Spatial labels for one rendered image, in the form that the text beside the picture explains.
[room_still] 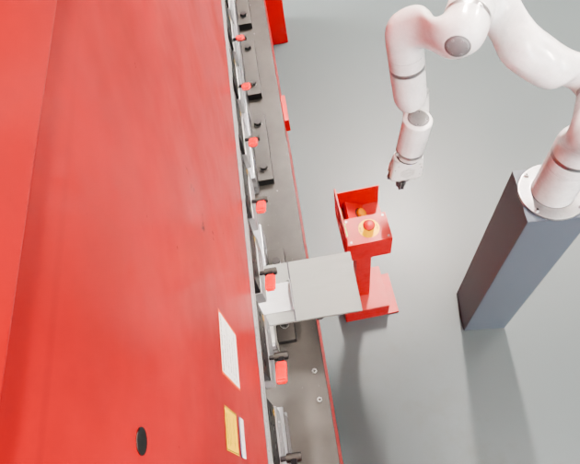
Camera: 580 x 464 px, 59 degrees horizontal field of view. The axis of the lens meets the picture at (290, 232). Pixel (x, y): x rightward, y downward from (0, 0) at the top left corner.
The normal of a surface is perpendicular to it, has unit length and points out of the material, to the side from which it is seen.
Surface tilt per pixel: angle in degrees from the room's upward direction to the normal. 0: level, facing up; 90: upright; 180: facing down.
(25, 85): 90
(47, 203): 90
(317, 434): 0
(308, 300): 0
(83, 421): 90
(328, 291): 0
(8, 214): 90
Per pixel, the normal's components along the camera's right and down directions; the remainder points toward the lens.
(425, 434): -0.11, -0.47
